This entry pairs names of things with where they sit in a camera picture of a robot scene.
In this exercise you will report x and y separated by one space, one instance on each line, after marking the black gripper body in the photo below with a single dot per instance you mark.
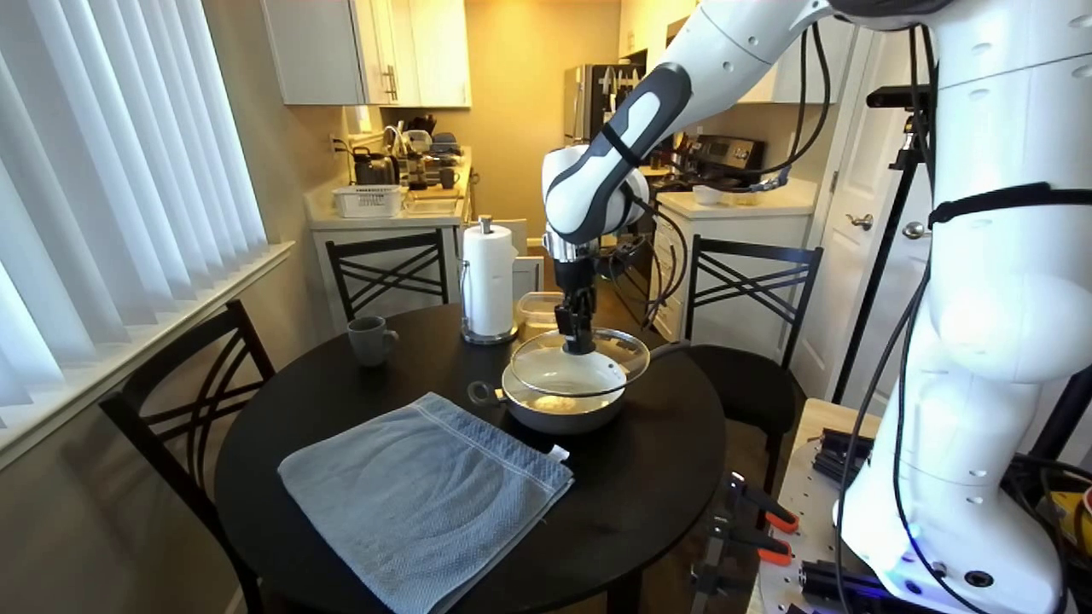
579 284

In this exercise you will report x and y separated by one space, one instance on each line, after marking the round glass pot lid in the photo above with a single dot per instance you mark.
590 371

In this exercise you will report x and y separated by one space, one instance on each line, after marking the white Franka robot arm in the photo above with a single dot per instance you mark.
1002 284

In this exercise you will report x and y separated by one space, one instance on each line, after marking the white robot base platform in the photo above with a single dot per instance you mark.
796 499

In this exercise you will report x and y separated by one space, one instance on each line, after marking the white paper towel roll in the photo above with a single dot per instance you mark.
488 277

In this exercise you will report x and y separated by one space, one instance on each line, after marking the white counter cabinet with drawers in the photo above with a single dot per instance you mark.
739 227

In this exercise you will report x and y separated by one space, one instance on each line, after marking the stainless steel refrigerator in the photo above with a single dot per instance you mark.
590 102

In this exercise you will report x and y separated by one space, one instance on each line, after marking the dark grey mug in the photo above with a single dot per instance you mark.
370 340

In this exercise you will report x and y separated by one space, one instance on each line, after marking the white kitchen counter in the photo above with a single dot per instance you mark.
388 215

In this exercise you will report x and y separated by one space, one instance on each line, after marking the blue grey folded towel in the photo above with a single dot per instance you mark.
426 499

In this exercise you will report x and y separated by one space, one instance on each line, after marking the white plastic tub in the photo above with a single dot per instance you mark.
370 199

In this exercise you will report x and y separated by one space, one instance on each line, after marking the black coffee maker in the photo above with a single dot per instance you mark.
372 166

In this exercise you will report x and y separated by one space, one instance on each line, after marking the black orange spring clamp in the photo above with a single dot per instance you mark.
767 514
756 547

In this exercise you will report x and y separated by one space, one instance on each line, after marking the white vertical window blinds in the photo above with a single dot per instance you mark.
114 191

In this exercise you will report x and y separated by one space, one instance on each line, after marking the white kitchen wall cabinet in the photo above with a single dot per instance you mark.
363 52

